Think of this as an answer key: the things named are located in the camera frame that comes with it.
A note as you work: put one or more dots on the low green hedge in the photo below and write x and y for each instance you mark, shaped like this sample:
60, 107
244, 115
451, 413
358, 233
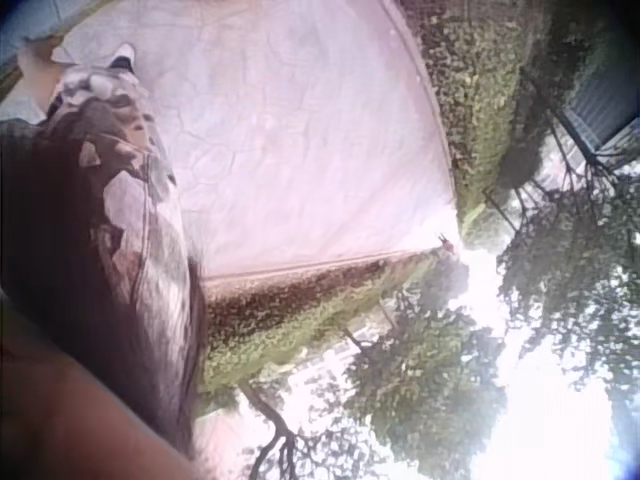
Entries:
300, 320

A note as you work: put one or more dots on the small red object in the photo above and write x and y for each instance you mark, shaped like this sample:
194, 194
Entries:
447, 245

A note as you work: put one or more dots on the large leafy tree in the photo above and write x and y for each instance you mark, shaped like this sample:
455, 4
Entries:
425, 380

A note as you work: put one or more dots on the bare branched tree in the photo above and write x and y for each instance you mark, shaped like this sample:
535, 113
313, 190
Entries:
280, 435

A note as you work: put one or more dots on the tall green hedge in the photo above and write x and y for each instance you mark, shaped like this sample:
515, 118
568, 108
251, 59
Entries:
475, 90

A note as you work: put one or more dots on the leafy tree with dark branches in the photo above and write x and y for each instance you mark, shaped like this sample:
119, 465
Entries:
565, 260

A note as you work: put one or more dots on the person's legs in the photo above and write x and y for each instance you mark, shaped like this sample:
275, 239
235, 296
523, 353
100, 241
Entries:
120, 57

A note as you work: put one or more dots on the building with corrugated roof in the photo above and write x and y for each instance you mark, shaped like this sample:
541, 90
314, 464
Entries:
602, 107

